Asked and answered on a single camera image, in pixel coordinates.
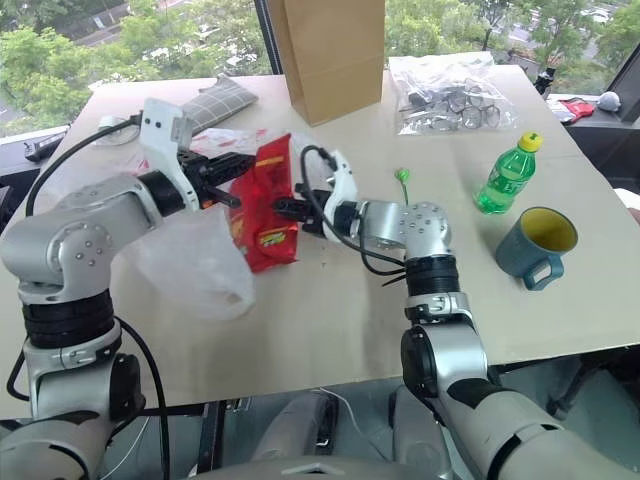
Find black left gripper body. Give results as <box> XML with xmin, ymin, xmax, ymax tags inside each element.
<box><xmin>179</xmin><ymin>148</ymin><xmax>218</xmax><ymax>211</ymax></box>

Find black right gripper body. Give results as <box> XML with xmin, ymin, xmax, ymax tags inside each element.
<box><xmin>294</xmin><ymin>182</ymin><xmax>333</xmax><ymax>225</ymax></box>

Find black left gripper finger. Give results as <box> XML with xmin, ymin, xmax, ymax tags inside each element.
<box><xmin>202</xmin><ymin>184</ymin><xmax>243</xmax><ymax>209</ymax></box>
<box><xmin>208</xmin><ymin>153</ymin><xmax>259</xmax><ymax>183</ymax></box>

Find red snack bag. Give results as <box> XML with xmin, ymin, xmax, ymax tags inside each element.
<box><xmin>227</xmin><ymin>133</ymin><xmax>302</xmax><ymax>274</ymax></box>

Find translucent red-printed plastic bag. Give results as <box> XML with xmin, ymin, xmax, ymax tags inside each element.
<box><xmin>97</xmin><ymin>126</ymin><xmax>304</xmax><ymax>322</ymax></box>

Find green plastic soda bottle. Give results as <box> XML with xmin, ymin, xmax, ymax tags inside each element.
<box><xmin>473</xmin><ymin>130</ymin><xmax>546</xmax><ymax>217</ymax></box>

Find brown paper bag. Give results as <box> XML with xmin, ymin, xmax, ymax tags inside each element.
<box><xmin>267</xmin><ymin>0</ymin><xmax>388</xmax><ymax>128</ymax></box>

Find clear bag of eyeglasses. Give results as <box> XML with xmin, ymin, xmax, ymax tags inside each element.
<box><xmin>388</xmin><ymin>53</ymin><xmax>522</xmax><ymax>137</ymax></box>

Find grey checked cloth pouch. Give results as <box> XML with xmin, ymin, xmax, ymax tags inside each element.
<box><xmin>181</xmin><ymin>74</ymin><xmax>261</xmax><ymax>134</ymax></box>

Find black bar-shaped tool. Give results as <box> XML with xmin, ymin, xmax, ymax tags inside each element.
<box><xmin>24</xmin><ymin>133</ymin><xmax>70</xmax><ymax>162</ymax></box>

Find blue mug, yellow inside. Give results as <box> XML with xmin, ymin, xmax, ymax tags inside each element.
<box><xmin>494</xmin><ymin>206</ymin><xmax>581</xmax><ymax>293</ymax></box>

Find small black stand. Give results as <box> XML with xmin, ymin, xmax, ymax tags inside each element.
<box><xmin>533</xmin><ymin>63</ymin><xmax>559</xmax><ymax>97</ymax></box>

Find red and white packet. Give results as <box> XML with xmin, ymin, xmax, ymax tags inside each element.
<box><xmin>556</xmin><ymin>97</ymin><xmax>597</xmax><ymax>124</ymax></box>

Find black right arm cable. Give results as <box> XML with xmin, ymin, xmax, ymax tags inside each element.
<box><xmin>298</xmin><ymin>144</ymin><xmax>412</xmax><ymax>289</ymax></box>

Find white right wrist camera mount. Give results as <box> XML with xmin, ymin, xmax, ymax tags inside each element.
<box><xmin>319</xmin><ymin>148</ymin><xmax>362</xmax><ymax>242</ymax></box>

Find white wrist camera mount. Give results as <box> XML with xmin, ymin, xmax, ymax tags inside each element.
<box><xmin>138</xmin><ymin>97</ymin><xmax>202</xmax><ymax>212</ymax></box>
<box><xmin>319</xmin><ymin>148</ymin><xmax>362</xmax><ymax>242</ymax></box>

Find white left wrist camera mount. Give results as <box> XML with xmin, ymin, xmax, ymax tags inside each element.
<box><xmin>138</xmin><ymin>97</ymin><xmax>202</xmax><ymax>212</ymax></box>

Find black window frame post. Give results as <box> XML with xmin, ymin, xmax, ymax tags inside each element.
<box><xmin>253</xmin><ymin>0</ymin><xmax>282</xmax><ymax>79</ymax></box>

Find thin white cord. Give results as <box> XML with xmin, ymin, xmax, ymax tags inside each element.
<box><xmin>318</xmin><ymin>386</ymin><xmax>367</xmax><ymax>437</ymax></box>

